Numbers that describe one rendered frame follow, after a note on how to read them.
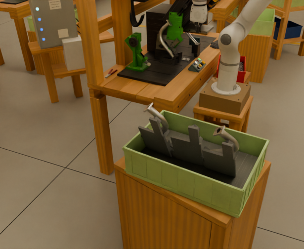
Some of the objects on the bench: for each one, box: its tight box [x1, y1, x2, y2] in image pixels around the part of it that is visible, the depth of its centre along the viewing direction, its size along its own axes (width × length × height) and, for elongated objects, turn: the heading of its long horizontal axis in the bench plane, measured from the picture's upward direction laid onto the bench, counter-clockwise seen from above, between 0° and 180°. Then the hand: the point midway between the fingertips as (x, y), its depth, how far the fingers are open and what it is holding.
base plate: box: [117, 33, 217, 86], centre depth 281 cm, size 42×110×2 cm, turn 154°
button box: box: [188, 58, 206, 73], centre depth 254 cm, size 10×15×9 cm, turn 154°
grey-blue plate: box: [189, 37, 200, 53], centre depth 276 cm, size 10×2×14 cm, turn 64°
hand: (197, 29), depth 206 cm, fingers closed
